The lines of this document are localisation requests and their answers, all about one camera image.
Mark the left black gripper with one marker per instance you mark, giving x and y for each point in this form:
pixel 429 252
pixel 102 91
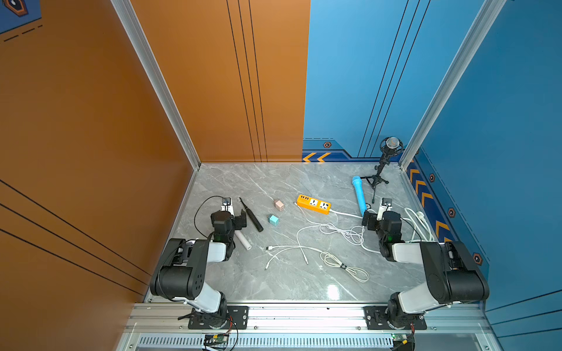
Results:
pixel 237 220

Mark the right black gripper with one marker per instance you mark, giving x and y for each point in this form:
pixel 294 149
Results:
pixel 371 220

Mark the black electric toothbrush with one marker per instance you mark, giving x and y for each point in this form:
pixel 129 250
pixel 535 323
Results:
pixel 252 216

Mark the teal charger cube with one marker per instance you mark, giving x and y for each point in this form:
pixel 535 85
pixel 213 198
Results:
pixel 274 220

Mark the orange power strip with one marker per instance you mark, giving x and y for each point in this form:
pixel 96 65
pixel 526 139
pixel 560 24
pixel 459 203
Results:
pixel 312 204

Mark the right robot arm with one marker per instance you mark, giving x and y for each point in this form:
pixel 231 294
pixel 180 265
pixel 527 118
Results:
pixel 451 275

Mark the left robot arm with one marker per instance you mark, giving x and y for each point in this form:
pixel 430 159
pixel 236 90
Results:
pixel 180 275

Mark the white electric toothbrush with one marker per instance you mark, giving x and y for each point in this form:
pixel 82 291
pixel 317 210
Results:
pixel 241 237

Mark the blue microphone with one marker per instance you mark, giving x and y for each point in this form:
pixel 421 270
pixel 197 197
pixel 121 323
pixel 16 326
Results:
pixel 358 186

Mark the pink charger cube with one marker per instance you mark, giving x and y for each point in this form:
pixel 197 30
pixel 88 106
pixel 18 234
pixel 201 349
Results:
pixel 279 205

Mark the right green circuit board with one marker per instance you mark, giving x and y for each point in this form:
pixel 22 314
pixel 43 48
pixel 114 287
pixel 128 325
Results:
pixel 402 338

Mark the green circuit board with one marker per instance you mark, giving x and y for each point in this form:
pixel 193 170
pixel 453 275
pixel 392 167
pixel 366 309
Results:
pixel 216 340
pixel 402 338

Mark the left green circuit board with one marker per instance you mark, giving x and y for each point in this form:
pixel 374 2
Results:
pixel 216 340

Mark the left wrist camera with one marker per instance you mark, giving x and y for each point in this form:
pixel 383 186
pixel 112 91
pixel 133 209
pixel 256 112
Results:
pixel 227 205

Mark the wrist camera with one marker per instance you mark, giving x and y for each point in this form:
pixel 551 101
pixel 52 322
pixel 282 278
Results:
pixel 227 205
pixel 385 205

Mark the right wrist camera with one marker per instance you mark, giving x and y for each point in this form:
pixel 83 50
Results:
pixel 385 205

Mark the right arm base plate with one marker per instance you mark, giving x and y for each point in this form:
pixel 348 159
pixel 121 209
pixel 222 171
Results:
pixel 382 318

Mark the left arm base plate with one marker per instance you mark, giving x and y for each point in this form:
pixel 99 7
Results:
pixel 233 316

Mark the aluminium front rail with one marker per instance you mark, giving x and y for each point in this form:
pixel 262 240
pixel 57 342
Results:
pixel 301 317

